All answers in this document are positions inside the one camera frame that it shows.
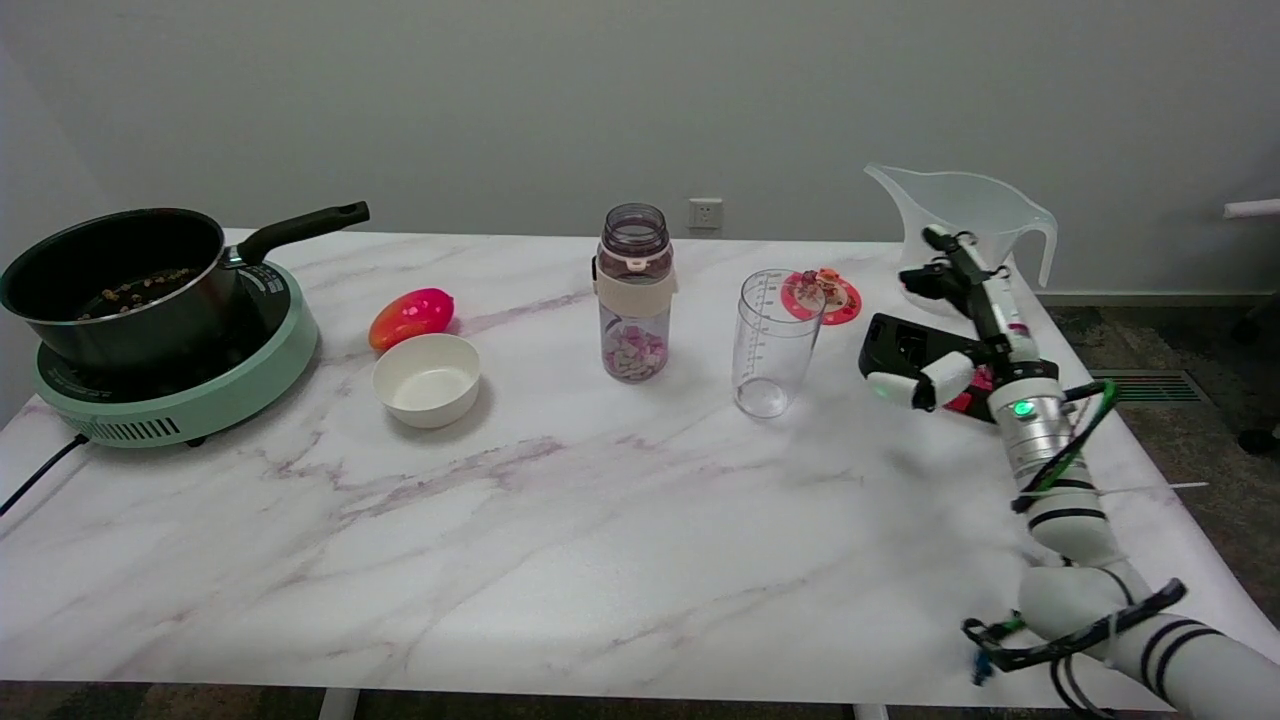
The mint green induction cooker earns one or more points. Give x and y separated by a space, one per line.
200 400

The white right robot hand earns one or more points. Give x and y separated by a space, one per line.
1000 325

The clear plastic measuring cup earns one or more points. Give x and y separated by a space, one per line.
772 350

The pink coaster with figurine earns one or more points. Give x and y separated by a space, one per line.
842 300

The white table leg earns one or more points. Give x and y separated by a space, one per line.
338 704
870 711

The white pipe end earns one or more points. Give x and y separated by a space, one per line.
1255 208

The black device with red label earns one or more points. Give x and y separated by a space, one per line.
900 350

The red orange toy mango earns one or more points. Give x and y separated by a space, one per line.
410 315

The white round bowl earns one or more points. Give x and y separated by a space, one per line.
427 385

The clear bottle with candies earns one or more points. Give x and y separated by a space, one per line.
634 300

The large translucent measuring jug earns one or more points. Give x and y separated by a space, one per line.
960 205

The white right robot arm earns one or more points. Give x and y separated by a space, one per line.
1080 530

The floor vent grille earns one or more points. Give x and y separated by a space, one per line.
1150 386

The white wall outlet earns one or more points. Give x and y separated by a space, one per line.
704 213

